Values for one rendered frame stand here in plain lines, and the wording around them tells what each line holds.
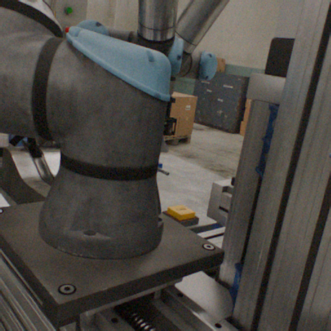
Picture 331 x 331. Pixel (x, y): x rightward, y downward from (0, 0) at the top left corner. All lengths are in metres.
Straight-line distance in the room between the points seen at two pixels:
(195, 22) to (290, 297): 0.65
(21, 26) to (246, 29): 8.14
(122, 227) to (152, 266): 0.05
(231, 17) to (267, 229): 8.42
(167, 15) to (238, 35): 7.88
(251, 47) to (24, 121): 8.04
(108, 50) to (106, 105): 0.05
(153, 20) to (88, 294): 0.53
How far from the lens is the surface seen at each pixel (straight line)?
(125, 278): 0.41
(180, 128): 5.97
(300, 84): 0.44
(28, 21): 0.47
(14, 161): 1.18
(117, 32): 0.84
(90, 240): 0.43
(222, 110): 8.03
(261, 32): 8.34
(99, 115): 0.41
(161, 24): 0.77
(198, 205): 1.32
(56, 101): 0.42
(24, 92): 0.43
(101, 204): 0.42
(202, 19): 0.94
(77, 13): 1.86
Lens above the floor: 1.26
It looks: 16 degrees down
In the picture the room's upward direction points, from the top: 9 degrees clockwise
